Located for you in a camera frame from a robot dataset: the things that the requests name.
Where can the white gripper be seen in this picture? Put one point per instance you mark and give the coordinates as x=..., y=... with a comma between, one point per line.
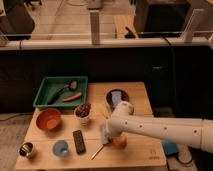
x=111, y=134

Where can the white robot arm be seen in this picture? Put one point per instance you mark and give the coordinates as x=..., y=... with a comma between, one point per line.
x=196, y=133

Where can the orange apple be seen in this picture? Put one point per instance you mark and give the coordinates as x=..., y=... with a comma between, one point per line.
x=119, y=142

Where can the yellow banana toy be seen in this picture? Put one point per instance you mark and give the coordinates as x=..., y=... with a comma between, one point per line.
x=104, y=111

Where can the black remote control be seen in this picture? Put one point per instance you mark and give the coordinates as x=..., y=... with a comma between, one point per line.
x=79, y=142

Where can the blue sponge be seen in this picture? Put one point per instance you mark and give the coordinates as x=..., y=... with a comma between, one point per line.
x=116, y=98

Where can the red sausage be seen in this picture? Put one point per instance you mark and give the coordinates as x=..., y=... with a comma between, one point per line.
x=71, y=98

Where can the blue plastic cup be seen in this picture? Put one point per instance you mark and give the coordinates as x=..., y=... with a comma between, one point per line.
x=61, y=149

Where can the blue box on floor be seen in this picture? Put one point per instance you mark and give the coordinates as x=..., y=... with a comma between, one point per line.
x=169, y=148

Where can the orange bowl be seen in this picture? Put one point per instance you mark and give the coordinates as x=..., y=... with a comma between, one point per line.
x=48, y=119

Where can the green plastic tray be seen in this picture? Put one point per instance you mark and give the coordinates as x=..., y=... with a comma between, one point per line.
x=50, y=85

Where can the metal cup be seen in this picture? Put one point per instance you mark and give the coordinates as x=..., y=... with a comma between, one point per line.
x=27, y=150

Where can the black device on ledge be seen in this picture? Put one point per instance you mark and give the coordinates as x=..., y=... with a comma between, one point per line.
x=129, y=33

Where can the black office chair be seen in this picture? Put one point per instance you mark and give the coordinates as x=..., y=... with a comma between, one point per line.
x=17, y=24

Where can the black handled kitchen tool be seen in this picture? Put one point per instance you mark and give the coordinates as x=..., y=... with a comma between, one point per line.
x=68, y=87

